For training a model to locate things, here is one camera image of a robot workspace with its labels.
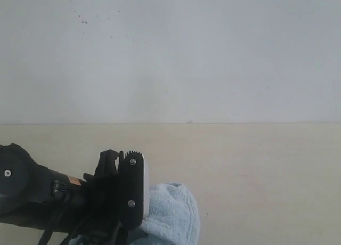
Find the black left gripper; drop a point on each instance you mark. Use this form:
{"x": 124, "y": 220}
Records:
{"x": 118, "y": 197}

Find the light blue terry towel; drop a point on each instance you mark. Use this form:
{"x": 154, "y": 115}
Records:
{"x": 173, "y": 218}

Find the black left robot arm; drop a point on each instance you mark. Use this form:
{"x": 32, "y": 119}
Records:
{"x": 34, "y": 196}

